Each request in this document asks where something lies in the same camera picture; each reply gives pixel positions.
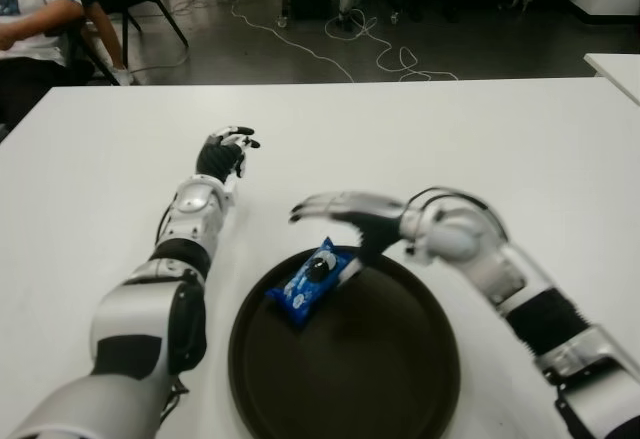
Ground white side table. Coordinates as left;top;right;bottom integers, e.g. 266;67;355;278
583;51;640;108

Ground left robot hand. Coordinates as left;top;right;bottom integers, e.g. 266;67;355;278
195;125;262;184

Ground blue Oreo cookie pack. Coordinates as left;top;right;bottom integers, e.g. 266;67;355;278
264;236;357;330

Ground black right wrist cables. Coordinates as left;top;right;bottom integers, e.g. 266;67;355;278
414;186;507;240

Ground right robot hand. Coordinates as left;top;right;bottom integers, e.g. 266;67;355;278
288;189;409;293

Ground white floor cable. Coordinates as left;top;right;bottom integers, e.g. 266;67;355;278
229;0;459;83

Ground dark round tray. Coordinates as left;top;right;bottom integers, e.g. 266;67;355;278
228;246;461;439

